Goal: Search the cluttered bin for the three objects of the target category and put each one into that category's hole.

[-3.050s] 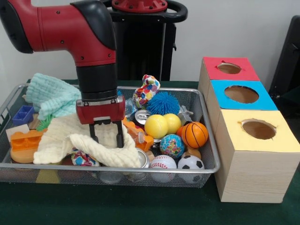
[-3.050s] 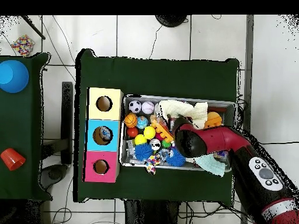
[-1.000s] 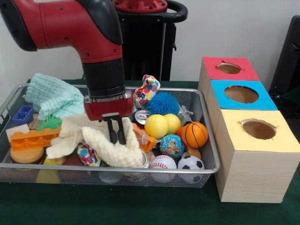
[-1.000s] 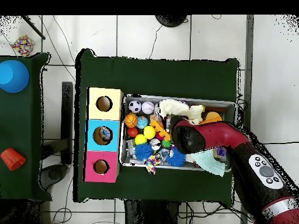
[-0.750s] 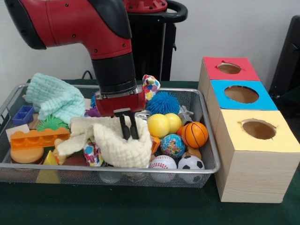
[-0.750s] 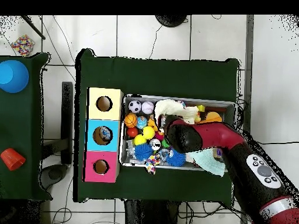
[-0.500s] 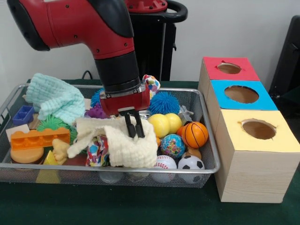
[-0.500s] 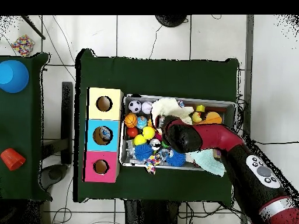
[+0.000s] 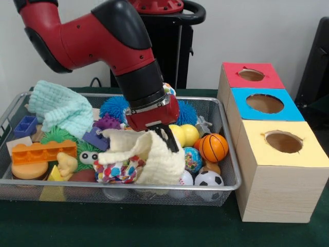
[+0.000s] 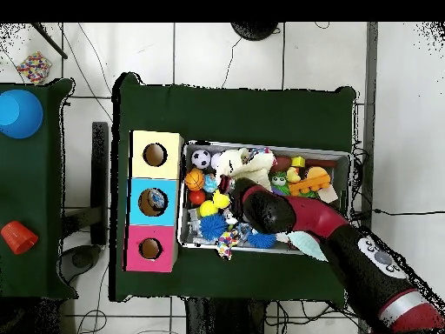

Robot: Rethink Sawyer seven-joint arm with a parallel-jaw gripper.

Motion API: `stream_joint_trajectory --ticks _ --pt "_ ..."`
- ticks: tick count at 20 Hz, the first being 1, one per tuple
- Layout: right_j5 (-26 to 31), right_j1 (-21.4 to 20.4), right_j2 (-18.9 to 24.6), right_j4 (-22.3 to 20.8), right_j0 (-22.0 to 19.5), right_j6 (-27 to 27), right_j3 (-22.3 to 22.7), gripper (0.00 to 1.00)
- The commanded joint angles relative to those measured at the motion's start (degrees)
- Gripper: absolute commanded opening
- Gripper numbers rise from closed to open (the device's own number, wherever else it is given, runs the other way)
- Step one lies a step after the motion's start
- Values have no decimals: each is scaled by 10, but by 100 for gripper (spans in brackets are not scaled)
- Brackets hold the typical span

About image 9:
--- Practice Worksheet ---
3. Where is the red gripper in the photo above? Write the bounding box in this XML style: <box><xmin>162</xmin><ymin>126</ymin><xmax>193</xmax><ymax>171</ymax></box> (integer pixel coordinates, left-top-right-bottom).
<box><xmin>125</xmin><ymin>94</ymin><xmax>180</xmax><ymax>154</ymax></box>

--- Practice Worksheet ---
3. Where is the cream waffle cloth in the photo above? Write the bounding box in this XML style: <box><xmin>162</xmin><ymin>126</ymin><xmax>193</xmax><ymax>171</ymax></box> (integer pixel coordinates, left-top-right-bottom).
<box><xmin>98</xmin><ymin>129</ymin><xmax>186</xmax><ymax>186</ymax></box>

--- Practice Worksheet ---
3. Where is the wooden box with three holes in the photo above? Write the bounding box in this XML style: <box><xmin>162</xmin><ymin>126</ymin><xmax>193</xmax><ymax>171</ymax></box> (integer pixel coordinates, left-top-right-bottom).
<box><xmin>217</xmin><ymin>62</ymin><xmax>329</xmax><ymax>224</ymax></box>

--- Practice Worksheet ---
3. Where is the shallow clear mesh bin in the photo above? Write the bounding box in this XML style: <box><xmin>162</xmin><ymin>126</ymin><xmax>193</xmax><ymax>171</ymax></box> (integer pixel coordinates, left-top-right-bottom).
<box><xmin>0</xmin><ymin>92</ymin><xmax>242</xmax><ymax>207</ymax></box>

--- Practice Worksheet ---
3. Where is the small yellow ball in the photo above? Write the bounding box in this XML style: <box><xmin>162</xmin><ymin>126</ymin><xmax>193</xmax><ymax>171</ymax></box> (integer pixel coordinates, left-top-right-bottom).
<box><xmin>180</xmin><ymin>124</ymin><xmax>200</xmax><ymax>148</ymax></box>

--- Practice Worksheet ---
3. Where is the globe print ball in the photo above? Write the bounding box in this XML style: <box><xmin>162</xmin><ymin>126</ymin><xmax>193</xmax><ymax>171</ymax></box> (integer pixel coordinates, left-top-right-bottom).
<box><xmin>184</xmin><ymin>147</ymin><xmax>203</xmax><ymax>174</ymax></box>

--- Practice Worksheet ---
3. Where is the small orange basketball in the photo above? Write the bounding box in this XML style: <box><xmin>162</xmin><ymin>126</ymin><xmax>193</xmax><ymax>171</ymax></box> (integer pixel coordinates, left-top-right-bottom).
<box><xmin>198</xmin><ymin>133</ymin><xmax>229</xmax><ymax>163</ymax></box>

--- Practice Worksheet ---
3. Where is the small soccer ball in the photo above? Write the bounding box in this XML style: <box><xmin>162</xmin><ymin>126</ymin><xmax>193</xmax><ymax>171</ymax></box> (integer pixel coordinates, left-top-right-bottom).
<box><xmin>194</xmin><ymin>170</ymin><xmax>225</xmax><ymax>201</ymax></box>

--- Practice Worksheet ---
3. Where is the colourful patterned cloth pouch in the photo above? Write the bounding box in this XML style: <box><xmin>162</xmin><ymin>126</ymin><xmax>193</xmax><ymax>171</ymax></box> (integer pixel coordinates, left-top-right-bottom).
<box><xmin>93</xmin><ymin>157</ymin><xmax>147</xmax><ymax>184</ymax></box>

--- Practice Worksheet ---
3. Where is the blue spiky ball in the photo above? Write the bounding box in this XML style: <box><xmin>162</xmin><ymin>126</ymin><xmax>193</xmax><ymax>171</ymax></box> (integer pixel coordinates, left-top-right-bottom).
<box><xmin>99</xmin><ymin>96</ymin><xmax>130</xmax><ymax>124</ymax></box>

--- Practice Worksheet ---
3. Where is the purple toy brick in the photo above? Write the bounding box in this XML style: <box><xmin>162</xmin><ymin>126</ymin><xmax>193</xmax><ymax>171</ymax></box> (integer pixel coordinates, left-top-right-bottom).
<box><xmin>82</xmin><ymin>127</ymin><xmax>111</xmax><ymax>152</ymax></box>

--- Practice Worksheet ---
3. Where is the green spiky toy with eyes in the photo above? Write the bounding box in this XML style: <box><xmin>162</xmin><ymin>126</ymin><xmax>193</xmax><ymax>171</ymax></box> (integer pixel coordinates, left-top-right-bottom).
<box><xmin>41</xmin><ymin>128</ymin><xmax>104</xmax><ymax>173</ymax></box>

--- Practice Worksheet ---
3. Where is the dark green table cloth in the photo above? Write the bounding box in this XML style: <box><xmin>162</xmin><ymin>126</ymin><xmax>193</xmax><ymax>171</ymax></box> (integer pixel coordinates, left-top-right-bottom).
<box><xmin>0</xmin><ymin>86</ymin><xmax>329</xmax><ymax>247</ymax></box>

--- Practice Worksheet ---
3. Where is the mint green cloth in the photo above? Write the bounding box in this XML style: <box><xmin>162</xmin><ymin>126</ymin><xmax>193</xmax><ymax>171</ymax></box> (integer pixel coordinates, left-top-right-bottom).
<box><xmin>28</xmin><ymin>80</ymin><xmax>95</xmax><ymax>139</ymax></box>

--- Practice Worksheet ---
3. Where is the orange toy brick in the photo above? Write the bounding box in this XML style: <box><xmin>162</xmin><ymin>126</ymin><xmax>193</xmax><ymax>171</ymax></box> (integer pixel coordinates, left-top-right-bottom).
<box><xmin>11</xmin><ymin>140</ymin><xmax>78</xmax><ymax>166</ymax></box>

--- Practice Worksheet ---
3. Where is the black chair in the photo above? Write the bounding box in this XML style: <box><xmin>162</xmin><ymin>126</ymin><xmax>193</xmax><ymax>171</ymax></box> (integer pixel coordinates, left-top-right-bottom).
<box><xmin>296</xmin><ymin>17</ymin><xmax>329</xmax><ymax>116</ymax></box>

